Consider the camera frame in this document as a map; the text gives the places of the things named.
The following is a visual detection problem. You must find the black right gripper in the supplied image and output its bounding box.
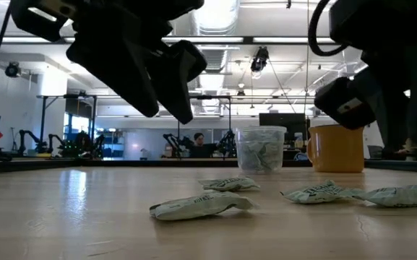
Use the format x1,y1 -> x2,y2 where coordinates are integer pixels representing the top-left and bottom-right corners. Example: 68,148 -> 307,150
314,32 -> 417,160

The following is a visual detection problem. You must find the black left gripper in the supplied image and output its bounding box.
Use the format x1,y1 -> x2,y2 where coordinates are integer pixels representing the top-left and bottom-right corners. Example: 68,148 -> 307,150
11,0 -> 208,125

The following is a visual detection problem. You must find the green white stevia packet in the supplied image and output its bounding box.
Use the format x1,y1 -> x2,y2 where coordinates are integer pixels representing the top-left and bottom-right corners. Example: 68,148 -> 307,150
281,179 -> 366,205
149,191 -> 258,222
198,175 -> 262,193
352,184 -> 417,208
260,149 -> 283,173
238,151 -> 263,173

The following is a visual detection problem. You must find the person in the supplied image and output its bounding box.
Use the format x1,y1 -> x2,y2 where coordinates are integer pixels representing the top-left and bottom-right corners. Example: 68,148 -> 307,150
189,132 -> 219,159

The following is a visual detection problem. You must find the orange mug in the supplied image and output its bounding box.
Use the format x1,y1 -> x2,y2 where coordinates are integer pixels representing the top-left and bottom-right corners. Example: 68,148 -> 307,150
306,123 -> 366,173

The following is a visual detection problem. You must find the rig crossbar with lights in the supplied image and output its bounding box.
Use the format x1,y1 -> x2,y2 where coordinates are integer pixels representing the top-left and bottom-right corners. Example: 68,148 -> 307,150
0,35 -> 335,46

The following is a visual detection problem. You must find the black monitor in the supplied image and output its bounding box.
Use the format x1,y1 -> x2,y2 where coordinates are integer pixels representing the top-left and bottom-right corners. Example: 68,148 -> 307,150
258,113 -> 310,145

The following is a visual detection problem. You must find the clear plastic cup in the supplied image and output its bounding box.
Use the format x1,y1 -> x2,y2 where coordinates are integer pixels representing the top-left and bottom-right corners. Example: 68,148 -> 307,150
234,125 -> 288,175

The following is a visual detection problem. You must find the black ceiling spotlight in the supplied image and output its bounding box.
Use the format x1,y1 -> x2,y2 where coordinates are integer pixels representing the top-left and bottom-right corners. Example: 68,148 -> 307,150
4,61 -> 22,79

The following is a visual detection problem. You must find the black background rig frame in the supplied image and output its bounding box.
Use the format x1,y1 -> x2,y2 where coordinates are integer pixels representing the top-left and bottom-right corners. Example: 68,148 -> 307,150
36,94 -> 99,160
176,95 -> 233,160

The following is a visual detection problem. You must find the silver ventilation duct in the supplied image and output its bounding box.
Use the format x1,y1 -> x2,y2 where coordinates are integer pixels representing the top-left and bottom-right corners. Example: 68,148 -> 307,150
189,0 -> 241,116

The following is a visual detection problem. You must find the black overhead rig camera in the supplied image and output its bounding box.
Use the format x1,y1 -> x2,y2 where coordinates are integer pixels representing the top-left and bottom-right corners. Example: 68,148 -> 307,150
249,45 -> 270,79

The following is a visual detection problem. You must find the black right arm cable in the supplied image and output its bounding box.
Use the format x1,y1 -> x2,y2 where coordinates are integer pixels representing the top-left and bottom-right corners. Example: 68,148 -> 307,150
307,0 -> 345,58

